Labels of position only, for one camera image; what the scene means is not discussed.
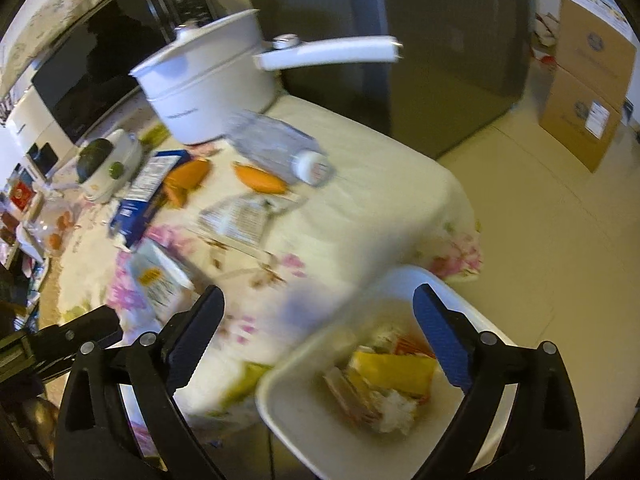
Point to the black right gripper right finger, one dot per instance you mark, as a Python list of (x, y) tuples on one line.
[(543, 437)]

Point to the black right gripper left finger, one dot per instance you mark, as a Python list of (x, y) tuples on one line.
[(94, 438)]

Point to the milk carton 200ml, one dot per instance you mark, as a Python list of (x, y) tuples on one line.
[(163, 282)]

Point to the yellow snack wrapper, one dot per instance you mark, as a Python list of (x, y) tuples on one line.
[(410, 374)]

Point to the white tissue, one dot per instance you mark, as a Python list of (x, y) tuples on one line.
[(395, 412)]

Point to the red instant noodle cup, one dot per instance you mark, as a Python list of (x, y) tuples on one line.
[(405, 344)]

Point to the blue white carton box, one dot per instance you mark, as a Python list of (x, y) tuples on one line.
[(144, 198)]

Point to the brown paper bag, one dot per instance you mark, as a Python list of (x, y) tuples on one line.
[(351, 394)]

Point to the orange peel piece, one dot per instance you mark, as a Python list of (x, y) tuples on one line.
[(184, 179), (258, 180)]

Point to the silver printed snack wrapper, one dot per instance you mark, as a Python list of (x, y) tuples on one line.
[(244, 219)]

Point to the clear plastic bottle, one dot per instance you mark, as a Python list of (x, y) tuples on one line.
[(279, 148)]

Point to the white plastic trash bin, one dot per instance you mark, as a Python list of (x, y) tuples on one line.
[(324, 412)]

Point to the glass jar with oranges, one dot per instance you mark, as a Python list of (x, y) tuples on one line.
[(52, 224)]

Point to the red tea tin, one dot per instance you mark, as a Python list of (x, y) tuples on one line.
[(21, 195)]

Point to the dark green squash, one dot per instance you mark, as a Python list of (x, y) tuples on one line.
[(91, 157)]

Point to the stacked white ceramic bowls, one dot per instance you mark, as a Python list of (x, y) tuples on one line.
[(116, 170)]

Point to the black microwave oven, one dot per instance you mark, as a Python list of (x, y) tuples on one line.
[(88, 71)]

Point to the floral tablecloth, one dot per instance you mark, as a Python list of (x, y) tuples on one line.
[(385, 204)]

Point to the lower cardboard box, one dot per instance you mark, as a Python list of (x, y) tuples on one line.
[(579, 119)]

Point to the cardboard box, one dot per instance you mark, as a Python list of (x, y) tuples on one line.
[(579, 119), (595, 53)]

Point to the floral cloth microwave cover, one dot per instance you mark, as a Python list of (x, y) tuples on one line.
[(33, 28)]

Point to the upper cardboard box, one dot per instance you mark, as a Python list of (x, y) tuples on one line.
[(595, 53)]

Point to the white electric pot with handle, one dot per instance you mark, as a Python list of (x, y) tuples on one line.
[(209, 73)]

